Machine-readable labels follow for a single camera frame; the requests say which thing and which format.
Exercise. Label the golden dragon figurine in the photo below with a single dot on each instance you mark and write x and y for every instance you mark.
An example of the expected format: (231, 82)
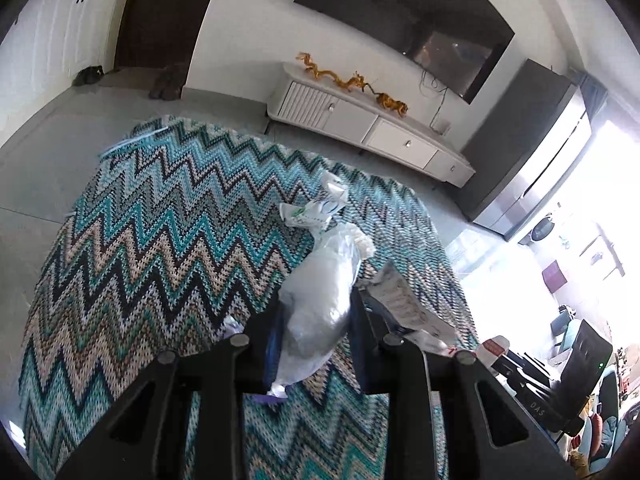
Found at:
(356, 81)

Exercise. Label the washing machine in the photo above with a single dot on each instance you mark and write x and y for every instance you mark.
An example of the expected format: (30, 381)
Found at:
(543, 228)

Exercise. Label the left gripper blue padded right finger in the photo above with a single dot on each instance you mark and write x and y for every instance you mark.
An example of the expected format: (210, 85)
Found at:
(363, 345)

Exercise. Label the white tissue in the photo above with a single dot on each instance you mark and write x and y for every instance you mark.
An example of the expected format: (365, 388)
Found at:
(363, 242)

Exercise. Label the dark brown entrance door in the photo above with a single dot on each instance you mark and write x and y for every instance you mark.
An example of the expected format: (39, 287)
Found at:
(158, 33)

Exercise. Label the white green-print plastic bag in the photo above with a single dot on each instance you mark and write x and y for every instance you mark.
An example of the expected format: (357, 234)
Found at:
(317, 214)

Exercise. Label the purple plastic bag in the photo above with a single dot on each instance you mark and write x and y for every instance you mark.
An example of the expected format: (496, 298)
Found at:
(276, 394)

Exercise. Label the white TV cabinet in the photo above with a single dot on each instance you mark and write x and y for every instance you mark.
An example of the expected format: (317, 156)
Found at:
(354, 118)

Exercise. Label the white wall charger device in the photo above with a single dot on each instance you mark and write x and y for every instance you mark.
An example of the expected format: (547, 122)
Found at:
(441, 126)

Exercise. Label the golden tiger figurine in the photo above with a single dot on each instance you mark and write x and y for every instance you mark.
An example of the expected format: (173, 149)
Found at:
(390, 104)

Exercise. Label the white lower shoe cabinet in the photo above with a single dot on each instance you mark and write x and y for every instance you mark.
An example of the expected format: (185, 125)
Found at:
(44, 50)

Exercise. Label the large black wall television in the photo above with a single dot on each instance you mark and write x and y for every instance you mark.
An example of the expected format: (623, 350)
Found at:
(459, 42)

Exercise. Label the black shoes pair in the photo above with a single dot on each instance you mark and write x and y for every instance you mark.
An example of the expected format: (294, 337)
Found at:
(88, 75)

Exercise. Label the grey double-door refrigerator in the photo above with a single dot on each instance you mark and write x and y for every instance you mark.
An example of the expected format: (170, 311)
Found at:
(523, 148)

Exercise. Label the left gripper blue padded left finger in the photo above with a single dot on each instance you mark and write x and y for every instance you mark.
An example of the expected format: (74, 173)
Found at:
(273, 345)

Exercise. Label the teal zigzag rug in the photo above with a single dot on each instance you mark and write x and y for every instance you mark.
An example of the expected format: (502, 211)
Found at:
(176, 231)

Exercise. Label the brown boots pair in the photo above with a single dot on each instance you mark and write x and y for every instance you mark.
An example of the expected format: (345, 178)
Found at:
(169, 83)

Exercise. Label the silver foil bag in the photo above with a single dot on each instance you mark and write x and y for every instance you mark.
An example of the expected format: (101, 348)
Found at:
(315, 297)

